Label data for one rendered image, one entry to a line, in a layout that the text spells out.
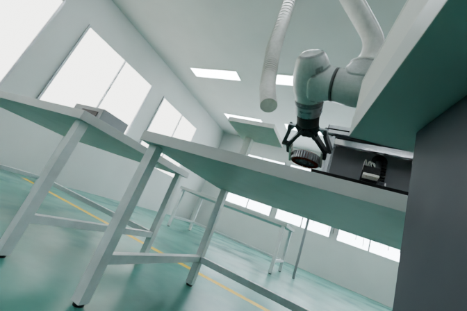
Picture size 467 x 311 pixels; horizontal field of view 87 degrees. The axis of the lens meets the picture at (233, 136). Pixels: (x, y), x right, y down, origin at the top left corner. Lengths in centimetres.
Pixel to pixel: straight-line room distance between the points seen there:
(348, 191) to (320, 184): 8
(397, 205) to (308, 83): 43
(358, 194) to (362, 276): 670
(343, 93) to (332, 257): 688
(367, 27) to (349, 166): 78
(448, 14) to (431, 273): 22
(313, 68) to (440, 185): 50
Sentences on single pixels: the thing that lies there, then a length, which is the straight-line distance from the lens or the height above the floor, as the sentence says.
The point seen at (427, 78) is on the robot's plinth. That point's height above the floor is 71.
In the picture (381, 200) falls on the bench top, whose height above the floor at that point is 71.
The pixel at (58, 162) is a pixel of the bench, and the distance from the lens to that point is 151.
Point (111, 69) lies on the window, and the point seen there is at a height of 226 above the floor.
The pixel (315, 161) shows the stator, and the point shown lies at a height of 81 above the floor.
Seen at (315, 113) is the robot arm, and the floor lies 91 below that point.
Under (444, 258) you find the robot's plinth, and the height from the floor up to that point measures 55.
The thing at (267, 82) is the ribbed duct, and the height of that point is 181.
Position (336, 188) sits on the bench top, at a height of 71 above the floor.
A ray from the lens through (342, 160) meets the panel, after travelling 142.
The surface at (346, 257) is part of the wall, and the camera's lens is 749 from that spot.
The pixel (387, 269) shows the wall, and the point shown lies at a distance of 758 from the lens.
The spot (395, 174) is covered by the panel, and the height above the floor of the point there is 98.
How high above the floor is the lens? 51
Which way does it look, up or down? 18 degrees up
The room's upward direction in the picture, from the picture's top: 21 degrees clockwise
